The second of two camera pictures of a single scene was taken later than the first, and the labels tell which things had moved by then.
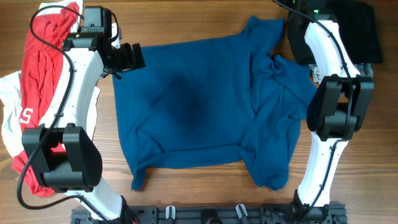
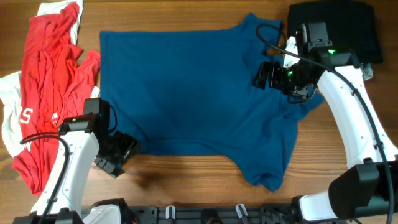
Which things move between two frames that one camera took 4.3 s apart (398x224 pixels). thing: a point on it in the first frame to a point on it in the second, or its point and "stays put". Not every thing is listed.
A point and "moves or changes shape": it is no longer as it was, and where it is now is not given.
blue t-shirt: x=226 y=96 moves or changes shape
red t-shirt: x=45 y=37 stays put
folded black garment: x=357 y=24 stays put
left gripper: x=137 y=56 to x=117 y=153
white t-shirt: x=10 y=95 stays put
